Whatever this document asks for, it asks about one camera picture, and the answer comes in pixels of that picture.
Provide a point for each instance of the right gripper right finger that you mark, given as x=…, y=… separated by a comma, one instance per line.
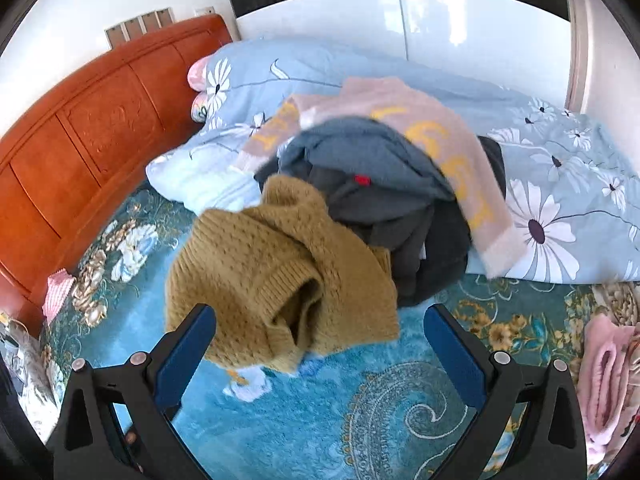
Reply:
x=550, y=443

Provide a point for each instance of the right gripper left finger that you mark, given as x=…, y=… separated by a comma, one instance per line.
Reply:
x=116, y=421

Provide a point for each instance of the mustard yellow knit sweater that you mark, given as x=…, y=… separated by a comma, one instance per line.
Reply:
x=284, y=280

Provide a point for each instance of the pink folded garment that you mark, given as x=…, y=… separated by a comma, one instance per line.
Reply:
x=608, y=387

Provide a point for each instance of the teal floral bed sheet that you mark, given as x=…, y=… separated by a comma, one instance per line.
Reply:
x=386, y=411

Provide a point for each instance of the pink checkered cloth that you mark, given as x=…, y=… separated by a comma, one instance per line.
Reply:
x=59, y=285

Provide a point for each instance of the black garment pile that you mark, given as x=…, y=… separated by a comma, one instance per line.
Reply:
x=428, y=240

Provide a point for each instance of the blue floral duvet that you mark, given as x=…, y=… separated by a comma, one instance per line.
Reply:
x=574, y=198

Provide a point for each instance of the pink sweater with yellow letters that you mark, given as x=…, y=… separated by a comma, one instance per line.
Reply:
x=432, y=128

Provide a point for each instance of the orange wooden headboard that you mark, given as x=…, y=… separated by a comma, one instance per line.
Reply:
x=81, y=149

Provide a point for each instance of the grey shirt with red tag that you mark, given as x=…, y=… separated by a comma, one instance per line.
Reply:
x=365, y=171

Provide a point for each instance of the pink pillow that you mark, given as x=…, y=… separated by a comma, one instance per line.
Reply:
x=196, y=79

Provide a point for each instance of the white glossy wardrobe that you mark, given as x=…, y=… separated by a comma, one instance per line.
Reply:
x=520, y=44

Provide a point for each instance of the wall switch panel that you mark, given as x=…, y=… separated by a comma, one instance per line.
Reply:
x=138, y=26

